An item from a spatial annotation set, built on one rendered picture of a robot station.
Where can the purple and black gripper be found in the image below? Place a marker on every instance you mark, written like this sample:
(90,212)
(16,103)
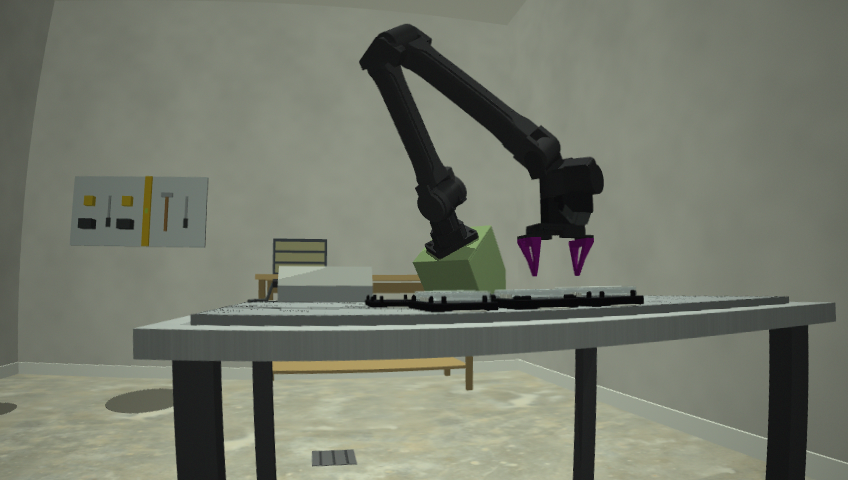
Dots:
(544,231)

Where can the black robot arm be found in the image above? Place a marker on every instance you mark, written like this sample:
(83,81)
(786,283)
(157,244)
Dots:
(439,192)

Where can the translucent white plate lid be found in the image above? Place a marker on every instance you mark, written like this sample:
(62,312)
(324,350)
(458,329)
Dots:
(452,293)

